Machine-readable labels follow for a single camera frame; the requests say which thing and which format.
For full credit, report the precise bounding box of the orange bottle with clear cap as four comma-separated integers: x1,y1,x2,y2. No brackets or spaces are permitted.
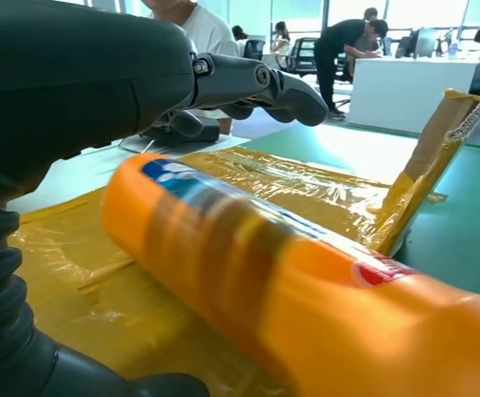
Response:
101,153,480,397

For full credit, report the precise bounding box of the white table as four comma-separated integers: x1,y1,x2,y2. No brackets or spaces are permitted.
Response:
5,132,250,216

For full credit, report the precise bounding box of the yellow taped cardboard sheet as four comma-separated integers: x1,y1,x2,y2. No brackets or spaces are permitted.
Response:
7,88,480,397

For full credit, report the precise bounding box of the black office chair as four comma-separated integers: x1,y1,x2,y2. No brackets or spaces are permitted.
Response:
243,38,266,62
276,36,320,79

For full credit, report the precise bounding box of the green table mat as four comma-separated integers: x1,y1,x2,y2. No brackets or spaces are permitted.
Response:
240,122,480,309

